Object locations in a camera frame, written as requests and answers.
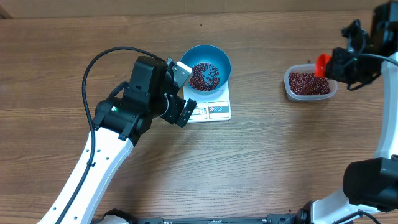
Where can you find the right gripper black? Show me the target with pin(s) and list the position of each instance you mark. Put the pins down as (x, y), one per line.
(339, 66)

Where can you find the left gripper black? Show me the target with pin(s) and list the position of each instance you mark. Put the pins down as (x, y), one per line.
(178, 105)

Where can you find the orange measuring scoop blue handle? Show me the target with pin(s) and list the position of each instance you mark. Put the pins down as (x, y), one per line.
(320, 65)

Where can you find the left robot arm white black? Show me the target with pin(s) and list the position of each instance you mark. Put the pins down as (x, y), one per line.
(119, 121)

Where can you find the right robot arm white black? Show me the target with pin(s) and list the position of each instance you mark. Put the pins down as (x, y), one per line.
(369, 186)

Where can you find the white digital kitchen scale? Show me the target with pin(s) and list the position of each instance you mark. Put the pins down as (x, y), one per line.
(211, 106)

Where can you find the red beans in bowl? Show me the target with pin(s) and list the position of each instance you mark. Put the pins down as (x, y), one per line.
(205, 77)

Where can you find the teal metal bowl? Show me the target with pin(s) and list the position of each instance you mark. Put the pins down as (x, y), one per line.
(210, 54)

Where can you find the red beans in container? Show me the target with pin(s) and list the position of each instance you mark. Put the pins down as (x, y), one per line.
(308, 84)

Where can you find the clear plastic container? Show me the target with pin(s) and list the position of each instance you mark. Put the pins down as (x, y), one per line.
(307, 68)

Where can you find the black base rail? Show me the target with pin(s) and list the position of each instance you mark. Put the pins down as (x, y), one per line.
(118, 216)

